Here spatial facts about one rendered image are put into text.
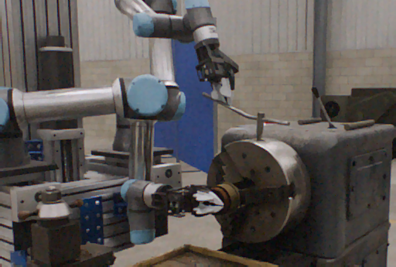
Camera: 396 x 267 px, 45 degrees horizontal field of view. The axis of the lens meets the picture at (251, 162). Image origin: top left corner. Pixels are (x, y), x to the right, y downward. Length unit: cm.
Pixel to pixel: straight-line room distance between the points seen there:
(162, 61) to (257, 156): 69
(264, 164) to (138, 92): 41
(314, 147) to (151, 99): 51
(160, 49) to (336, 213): 94
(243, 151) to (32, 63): 81
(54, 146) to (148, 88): 50
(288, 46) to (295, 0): 111
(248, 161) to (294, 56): 1084
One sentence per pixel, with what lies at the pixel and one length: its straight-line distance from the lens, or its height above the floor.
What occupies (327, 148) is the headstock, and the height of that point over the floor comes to 121.
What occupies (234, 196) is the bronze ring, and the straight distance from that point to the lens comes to 132.
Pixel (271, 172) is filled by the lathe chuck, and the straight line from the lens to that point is 136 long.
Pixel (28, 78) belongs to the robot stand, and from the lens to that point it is 180.
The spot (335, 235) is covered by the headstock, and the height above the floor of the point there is 94.
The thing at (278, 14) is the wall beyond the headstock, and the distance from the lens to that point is 1255.
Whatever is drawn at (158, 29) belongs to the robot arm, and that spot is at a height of 158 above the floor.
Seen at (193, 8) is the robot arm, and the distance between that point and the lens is 155.
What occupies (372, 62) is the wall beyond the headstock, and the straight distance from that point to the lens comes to 1156.
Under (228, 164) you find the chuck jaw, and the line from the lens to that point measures 142.
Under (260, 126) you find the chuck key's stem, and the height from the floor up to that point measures 128.
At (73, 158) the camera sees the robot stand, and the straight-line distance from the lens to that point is 180.
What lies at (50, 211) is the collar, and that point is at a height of 114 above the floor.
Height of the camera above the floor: 138
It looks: 8 degrees down
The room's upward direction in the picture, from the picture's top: straight up
